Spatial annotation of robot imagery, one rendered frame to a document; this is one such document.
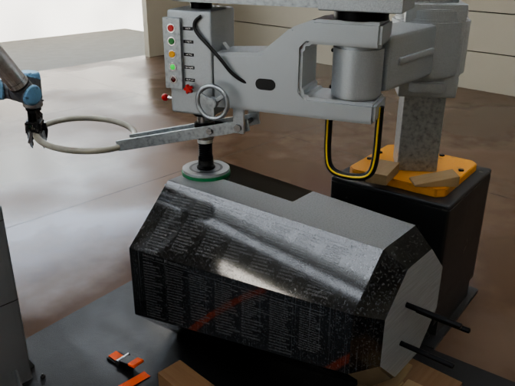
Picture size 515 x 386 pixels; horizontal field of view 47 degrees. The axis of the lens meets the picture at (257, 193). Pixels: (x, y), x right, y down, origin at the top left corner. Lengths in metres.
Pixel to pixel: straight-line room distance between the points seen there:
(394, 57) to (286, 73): 0.42
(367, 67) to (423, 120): 0.72
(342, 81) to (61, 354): 1.79
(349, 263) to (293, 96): 0.68
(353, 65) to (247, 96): 0.45
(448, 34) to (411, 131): 0.47
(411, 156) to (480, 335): 0.97
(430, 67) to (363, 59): 0.57
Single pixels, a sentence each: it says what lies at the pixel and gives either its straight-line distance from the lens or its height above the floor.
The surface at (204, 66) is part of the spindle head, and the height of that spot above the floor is 1.34.
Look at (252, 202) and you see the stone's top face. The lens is 2.37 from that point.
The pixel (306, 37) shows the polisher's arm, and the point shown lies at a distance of 2.25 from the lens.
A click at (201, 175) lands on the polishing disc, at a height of 0.86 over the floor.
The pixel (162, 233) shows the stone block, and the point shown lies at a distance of 2.51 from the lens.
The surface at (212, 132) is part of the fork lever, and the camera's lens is 2.53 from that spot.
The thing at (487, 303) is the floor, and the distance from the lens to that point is 3.48.
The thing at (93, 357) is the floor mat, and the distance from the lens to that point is 2.94.
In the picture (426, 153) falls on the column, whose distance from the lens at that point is 2.92.
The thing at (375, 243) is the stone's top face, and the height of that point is 0.83.
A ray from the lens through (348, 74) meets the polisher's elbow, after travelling 2.23.
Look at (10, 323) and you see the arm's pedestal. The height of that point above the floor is 0.33.
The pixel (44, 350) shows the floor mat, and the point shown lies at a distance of 3.05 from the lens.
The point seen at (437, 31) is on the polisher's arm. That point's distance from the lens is 2.71.
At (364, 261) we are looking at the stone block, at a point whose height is 0.79.
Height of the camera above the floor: 1.79
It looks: 23 degrees down
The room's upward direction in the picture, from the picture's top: straight up
